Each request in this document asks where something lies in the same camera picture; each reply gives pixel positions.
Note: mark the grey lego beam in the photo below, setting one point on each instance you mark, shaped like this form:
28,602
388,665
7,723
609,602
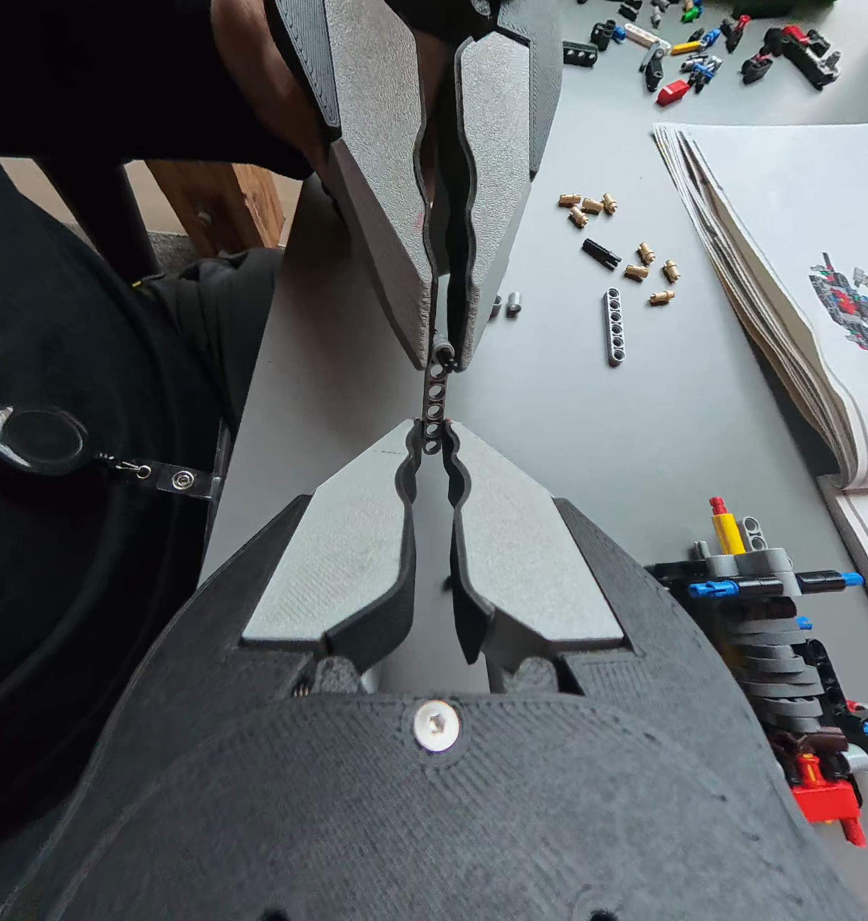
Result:
614,327

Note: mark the scattered tan lego pins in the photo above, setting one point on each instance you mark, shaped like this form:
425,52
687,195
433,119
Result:
592,205

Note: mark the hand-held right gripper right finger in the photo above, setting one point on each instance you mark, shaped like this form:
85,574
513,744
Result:
527,568

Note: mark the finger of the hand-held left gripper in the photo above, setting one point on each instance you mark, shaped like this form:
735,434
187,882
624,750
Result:
499,144
376,144

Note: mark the pile of loose lego pieces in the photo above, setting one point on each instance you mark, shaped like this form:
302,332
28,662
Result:
700,50

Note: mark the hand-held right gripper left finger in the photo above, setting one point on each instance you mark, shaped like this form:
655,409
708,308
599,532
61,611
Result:
333,561

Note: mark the small black lego pin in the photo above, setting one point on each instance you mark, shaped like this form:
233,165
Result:
445,351

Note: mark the person's black top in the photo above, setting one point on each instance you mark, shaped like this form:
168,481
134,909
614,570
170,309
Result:
45,575

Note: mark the black lego connector pin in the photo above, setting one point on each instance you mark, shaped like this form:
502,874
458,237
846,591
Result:
601,253

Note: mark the black furniture leg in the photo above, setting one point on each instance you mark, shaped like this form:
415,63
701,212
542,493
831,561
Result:
110,216

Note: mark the scattered grey lego bushes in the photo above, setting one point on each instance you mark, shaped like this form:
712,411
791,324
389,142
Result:
514,303

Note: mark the lego instruction booklet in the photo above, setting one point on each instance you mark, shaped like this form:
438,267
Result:
765,216

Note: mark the wooden post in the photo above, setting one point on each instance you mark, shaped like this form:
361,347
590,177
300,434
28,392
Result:
225,201

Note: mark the person's left forearm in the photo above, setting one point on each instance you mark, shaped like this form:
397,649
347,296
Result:
117,72

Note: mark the partly built lego model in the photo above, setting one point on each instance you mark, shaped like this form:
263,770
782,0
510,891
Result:
765,647

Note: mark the black lego beam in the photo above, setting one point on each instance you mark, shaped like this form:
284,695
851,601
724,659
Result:
434,410

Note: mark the person's dark trousers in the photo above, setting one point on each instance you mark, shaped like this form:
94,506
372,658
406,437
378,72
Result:
211,324

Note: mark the person's left hand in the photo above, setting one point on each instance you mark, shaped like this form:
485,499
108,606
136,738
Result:
276,79

